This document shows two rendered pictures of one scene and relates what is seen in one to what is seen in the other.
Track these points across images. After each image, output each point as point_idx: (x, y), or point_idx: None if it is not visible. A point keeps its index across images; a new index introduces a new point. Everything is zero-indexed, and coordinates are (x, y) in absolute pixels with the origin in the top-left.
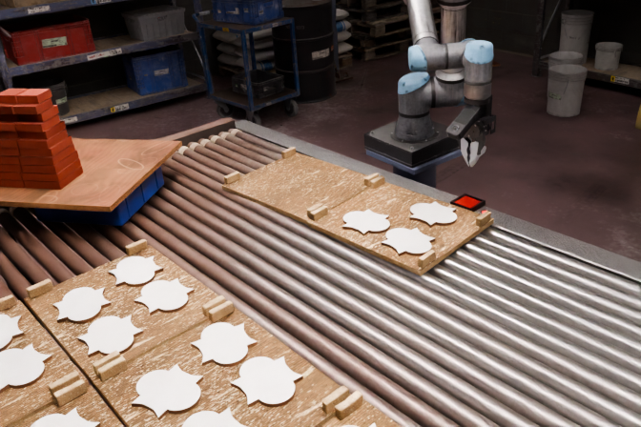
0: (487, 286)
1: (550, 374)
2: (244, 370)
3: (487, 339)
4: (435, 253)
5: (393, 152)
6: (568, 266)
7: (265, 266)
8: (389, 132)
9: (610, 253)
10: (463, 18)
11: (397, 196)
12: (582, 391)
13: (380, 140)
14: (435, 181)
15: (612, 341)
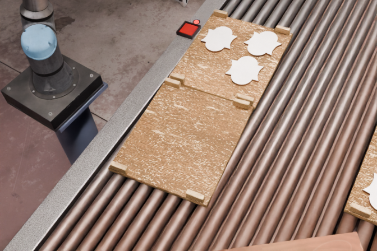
0: (282, 13)
1: None
2: None
3: (335, 4)
4: (269, 31)
5: (84, 96)
6: None
7: (322, 115)
8: (47, 100)
9: None
10: None
11: (194, 64)
12: None
13: (69, 104)
14: None
15: None
